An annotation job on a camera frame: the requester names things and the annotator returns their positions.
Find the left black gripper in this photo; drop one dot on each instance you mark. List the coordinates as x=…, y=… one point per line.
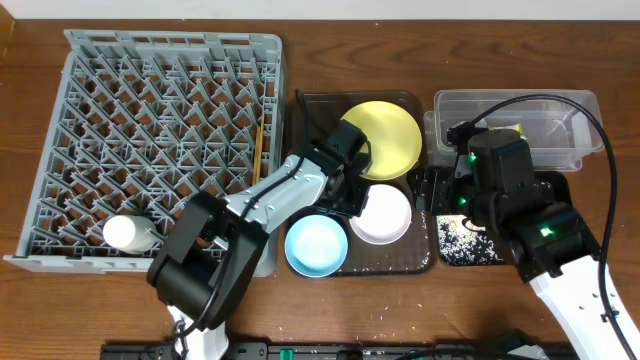
x=347, y=195

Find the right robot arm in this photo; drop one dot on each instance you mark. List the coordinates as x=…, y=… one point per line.
x=534, y=226

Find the dark brown serving tray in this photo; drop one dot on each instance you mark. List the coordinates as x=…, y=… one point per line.
x=414, y=252

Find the wooden chopstick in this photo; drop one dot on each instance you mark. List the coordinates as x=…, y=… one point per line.
x=262, y=121
x=257, y=156

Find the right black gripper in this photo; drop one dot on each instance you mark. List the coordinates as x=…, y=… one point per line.
x=432, y=190

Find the white cup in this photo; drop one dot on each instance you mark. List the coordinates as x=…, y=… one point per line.
x=129, y=233

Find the light blue bowl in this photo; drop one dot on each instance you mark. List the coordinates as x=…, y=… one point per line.
x=316, y=246

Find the grey plastic dish rack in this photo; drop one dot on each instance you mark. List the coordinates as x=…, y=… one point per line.
x=142, y=121

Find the yellow round plate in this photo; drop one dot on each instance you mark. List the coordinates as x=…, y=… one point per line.
x=394, y=136

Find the clear plastic bin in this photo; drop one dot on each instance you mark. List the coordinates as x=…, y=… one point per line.
x=558, y=135

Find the black plastic tray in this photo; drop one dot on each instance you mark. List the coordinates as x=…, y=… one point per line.
x=504, y=214

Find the white round bowl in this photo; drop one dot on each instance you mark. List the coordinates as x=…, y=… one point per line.
x=385, y=217

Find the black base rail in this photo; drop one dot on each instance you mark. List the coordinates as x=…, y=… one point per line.
x=262, y=351

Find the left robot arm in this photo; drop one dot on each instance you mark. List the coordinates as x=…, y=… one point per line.
x=204, y=266

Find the spilled rice pile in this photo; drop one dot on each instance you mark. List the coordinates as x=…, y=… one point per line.
x=463, y=244

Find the green orange snack wrapper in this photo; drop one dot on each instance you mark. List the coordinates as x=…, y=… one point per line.
x=516, y=127

